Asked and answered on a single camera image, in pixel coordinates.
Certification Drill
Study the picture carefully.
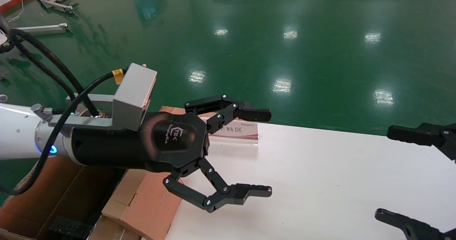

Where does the black cable with yellow tag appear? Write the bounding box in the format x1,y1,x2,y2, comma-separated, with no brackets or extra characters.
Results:
0,68,129,196

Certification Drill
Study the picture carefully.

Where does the brown wooden board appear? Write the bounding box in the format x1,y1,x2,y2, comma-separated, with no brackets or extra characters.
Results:
159,106,247,123

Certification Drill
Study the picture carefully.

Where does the thin white floor cable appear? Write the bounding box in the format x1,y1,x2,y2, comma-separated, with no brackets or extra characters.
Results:
6,0,26,23

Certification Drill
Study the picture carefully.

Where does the thick black cable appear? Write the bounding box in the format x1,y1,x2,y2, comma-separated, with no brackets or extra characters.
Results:
7,29,101,118
0,40,77,101

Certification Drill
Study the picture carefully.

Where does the black foam block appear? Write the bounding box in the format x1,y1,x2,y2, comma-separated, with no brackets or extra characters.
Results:
47,215,94,240

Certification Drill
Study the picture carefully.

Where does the gray metal stand leg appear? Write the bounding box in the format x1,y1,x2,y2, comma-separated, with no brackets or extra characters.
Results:
0,17,69,36

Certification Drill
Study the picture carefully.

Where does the gray wrist camera box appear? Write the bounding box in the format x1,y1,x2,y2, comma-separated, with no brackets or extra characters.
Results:
112,63,158,132

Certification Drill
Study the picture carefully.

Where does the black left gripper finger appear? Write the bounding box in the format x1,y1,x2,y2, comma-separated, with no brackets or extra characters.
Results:
184,95,272,134
163,157,273,213

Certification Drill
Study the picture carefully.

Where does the small cardboard box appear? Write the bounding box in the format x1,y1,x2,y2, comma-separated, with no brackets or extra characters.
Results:
101,169,183,240

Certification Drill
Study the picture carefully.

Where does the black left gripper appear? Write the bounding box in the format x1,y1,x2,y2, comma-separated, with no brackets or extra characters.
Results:
71,111,209,173

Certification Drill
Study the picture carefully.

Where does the gray metal camera bracket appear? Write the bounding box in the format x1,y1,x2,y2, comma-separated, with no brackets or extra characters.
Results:
31,94,115,129

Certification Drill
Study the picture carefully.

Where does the large cardboard box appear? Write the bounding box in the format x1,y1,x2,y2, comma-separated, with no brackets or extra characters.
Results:
0,156,143,240

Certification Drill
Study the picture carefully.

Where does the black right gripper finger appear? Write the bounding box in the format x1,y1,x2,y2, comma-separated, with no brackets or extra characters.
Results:
374,208,456,240
387,123,456,161

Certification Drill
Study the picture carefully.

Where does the acrylic sign with Chinese text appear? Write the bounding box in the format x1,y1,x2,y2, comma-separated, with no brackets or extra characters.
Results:
208,120,260,147

